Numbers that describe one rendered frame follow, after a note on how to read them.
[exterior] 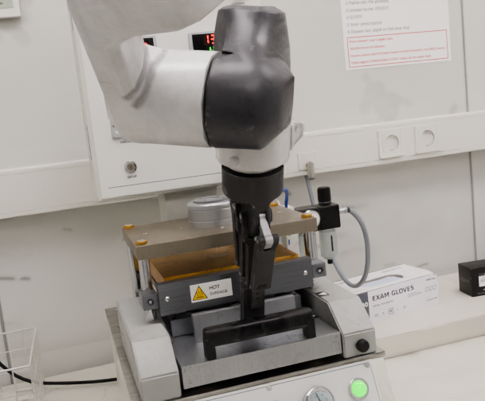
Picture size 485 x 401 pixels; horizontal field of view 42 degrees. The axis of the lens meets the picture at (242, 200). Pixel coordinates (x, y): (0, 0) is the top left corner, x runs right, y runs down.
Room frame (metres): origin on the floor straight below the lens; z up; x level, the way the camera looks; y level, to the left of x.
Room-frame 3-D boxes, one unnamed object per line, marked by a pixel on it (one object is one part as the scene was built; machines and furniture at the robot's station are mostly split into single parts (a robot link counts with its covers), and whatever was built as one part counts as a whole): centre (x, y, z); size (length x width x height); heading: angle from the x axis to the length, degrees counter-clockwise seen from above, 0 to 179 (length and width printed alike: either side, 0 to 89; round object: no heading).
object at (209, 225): (1.01, 0.04, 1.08); 0.31 x 0.24 x 0.13; 106
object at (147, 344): (0.87, 0.16, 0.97); 0.25 x 0.05 x 0.07; 16
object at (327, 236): (1.16, -0.13, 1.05); 0.15 x 0.05 x 0.15; 106
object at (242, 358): (0.93, 0.03, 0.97); 0.30 x 0.22 x 0.08; 16
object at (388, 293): (1.39, -0.29, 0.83); 0.23 x 0.12 x 0.07; 116
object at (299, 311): (0.79, 0.00, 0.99); 0.15 x 0.02 x 0.04; 106
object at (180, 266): (0.97, 0.04, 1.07); 0.22 x 0.17 x 0.10; 106
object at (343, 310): (0.94, -0.11, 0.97); 0.26 x 0.05 x 0.07; 16
